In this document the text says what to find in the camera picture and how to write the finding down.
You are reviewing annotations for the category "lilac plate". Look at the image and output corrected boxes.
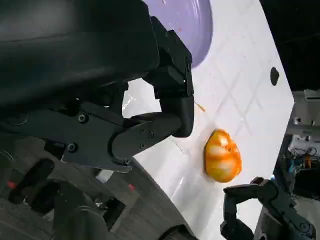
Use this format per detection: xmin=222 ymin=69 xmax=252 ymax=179
xmin=144 ymin=0 xmax=214 ymax=69

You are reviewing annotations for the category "black robot body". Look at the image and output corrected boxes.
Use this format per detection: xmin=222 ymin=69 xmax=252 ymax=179
xmin=0 ymin=136 xmax=196 ymax=240

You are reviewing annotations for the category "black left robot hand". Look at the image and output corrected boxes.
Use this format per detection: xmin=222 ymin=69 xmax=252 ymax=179
xmin=0 ymin=0 xmax=196 ymax=174

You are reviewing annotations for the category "black round table grommet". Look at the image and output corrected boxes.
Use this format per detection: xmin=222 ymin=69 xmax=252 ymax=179
xmin=270 ymin=66 xmax=280 ymax=87

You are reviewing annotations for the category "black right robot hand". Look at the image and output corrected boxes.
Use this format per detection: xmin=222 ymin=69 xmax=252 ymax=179
xmin=219 ymin=176 xmax=318 ymax=240

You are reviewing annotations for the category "orange white toy bread roll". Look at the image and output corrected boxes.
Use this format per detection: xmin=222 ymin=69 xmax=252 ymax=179
xmin=204 ymin=128 xmax=243 ymax=185

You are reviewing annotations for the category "white workshop machine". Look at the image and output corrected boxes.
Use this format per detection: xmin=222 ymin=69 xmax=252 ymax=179
xmin=286 ymin=89 xmax=320 ymax=142

